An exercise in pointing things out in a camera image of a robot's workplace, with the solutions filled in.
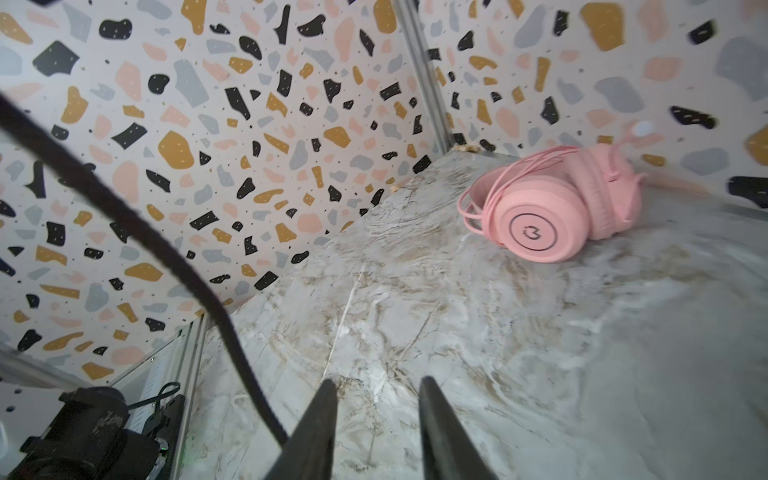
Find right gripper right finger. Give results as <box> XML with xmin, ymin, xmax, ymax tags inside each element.
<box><xmin>418</xmin><ymin>376</ymin><xmax>498</xmax><ymax>480</ymax></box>

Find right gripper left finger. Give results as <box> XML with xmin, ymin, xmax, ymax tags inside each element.
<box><xmin>265</xmin><ymin>379</ymin><xmax>338</xmax><ymax>480</ymax></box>

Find pink headphones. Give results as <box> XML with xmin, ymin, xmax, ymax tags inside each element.
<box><xmin>457</xmin><ymin>121</ymin><xmax>653</xmax><ymax>263</ymax></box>

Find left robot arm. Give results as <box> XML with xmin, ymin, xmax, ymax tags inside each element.
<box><xmin>1</xmin><ymin>382</ymin><xmax>186</xmax><ymax>479</ymax></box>

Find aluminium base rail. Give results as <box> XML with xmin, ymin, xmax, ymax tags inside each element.
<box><xmin>112</xmin><ymin>316</ymin><xmax>208</xmax><ymax>479</ymax></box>

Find left corner aluminium post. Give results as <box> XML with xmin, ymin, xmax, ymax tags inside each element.
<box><xmin>393</xmin><ymin>0</ymin><xmax>453</xmax><ymax>154</ymax></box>

